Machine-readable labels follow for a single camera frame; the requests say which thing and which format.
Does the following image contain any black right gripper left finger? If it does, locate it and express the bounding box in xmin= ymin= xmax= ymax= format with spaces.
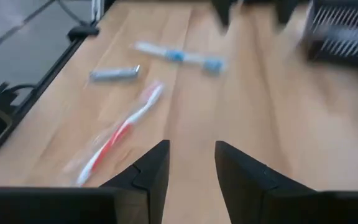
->
xmin=101 ymin=139 xmax=170 ymax=224

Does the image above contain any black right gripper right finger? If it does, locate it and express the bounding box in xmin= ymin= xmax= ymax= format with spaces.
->
xmin=214 ymin=140 xmax=318 ymax=224

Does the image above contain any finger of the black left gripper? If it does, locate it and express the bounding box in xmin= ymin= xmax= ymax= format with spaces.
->
xmin=273 ymin=0 xmax=300 ymax=27
xmin=211 ymin=0 xmax=239 ymax=32

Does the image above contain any red white toothbrush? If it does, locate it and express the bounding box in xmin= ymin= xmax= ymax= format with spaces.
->
xmin=62 ymin=80 xmax=166 ymax=188

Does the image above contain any blue white toothbrush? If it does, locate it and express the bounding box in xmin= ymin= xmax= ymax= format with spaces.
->
xmin=134 ymin=40 xmax=227 ymax=75

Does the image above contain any white toothpaste tube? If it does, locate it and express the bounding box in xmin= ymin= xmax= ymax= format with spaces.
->
xmin=88 ymin=63 xmax=142 ymax=83

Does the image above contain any black plastic basket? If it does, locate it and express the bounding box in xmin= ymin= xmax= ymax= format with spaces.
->
xmin=303 ymin=0 xmax=358 ymax=68

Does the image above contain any black cable clamp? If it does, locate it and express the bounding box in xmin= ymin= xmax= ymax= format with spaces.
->
xmin=67 ymin=24 xmax=101 ymax=42

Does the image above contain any black table frame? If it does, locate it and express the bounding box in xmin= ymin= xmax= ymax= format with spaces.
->
xmin=0 ymin=0 xmax=117 ymax=170

